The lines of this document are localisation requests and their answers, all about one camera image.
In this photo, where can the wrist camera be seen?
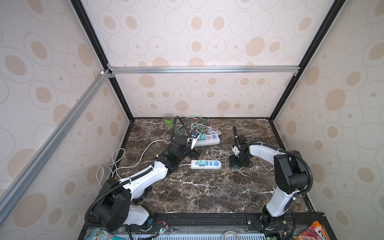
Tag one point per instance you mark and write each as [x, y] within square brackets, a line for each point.
[195, 136]
[235, 147]

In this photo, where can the green snack bag left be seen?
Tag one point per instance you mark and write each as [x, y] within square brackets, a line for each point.
[99, 234]

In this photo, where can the colourful snack bag right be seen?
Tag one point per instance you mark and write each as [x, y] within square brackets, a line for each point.
[314, 232]

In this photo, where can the black alarm clock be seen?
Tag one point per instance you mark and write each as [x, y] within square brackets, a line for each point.
[139, 196]

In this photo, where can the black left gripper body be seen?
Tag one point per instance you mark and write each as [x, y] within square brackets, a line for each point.
[192, 153]

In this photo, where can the glass cup with green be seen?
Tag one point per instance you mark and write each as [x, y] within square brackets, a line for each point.
[168, 119]

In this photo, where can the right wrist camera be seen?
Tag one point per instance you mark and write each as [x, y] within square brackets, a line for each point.
[235, 147]

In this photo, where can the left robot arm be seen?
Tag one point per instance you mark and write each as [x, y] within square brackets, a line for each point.
[117, 202]

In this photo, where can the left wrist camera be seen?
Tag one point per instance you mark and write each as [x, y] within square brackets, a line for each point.
[195, 136]

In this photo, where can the multicolour white power strip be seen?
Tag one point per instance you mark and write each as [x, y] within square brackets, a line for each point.
[212, 139]

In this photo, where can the blue white power strip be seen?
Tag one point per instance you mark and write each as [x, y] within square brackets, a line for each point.
[211, 165]

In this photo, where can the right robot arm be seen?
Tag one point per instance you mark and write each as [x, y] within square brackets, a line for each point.
[293, 175]

